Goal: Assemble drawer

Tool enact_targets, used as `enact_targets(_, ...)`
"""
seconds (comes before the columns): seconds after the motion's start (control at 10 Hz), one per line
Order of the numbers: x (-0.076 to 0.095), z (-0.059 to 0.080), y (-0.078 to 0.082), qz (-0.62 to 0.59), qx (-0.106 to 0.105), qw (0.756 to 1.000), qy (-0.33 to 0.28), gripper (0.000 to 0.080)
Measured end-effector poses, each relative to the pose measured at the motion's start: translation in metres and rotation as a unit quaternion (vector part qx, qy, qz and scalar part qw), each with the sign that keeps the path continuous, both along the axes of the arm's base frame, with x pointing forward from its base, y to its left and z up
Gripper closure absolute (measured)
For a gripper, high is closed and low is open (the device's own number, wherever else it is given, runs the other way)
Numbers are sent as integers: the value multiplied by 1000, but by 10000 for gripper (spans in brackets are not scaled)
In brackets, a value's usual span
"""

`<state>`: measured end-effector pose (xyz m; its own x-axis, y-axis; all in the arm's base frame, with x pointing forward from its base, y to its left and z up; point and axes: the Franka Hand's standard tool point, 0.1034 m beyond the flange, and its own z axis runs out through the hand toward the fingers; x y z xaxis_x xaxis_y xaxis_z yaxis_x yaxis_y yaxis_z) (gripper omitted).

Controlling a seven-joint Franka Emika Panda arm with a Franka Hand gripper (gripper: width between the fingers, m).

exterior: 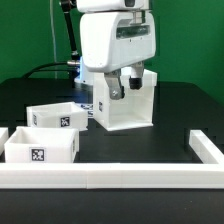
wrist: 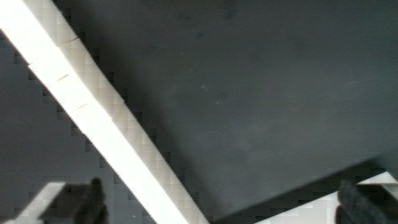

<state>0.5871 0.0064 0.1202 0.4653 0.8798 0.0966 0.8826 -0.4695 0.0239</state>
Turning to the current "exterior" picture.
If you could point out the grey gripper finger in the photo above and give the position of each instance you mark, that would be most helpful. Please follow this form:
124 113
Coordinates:
135 80
116 90

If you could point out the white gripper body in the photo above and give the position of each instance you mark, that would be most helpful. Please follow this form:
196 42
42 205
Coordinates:
112 40

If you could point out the white drawer cabinet box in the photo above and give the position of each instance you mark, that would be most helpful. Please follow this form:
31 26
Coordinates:
135 110

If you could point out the white drawer front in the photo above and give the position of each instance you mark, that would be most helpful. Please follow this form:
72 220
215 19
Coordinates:
42 145

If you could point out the white drawer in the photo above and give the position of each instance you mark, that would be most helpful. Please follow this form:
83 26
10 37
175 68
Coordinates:
42 145
59 115

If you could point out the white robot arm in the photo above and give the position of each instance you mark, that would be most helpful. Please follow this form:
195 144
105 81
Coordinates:
138 7

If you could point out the white drawer rear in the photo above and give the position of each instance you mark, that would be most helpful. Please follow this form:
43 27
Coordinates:
59 115

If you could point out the white sheet with markers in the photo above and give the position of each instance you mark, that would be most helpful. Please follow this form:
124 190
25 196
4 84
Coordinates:
88 108

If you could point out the white block at left edge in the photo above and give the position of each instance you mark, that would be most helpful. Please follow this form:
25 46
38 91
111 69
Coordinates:
3 138

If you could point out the white L-shaped border wall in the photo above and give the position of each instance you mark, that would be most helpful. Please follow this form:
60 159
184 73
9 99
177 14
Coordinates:
209 173

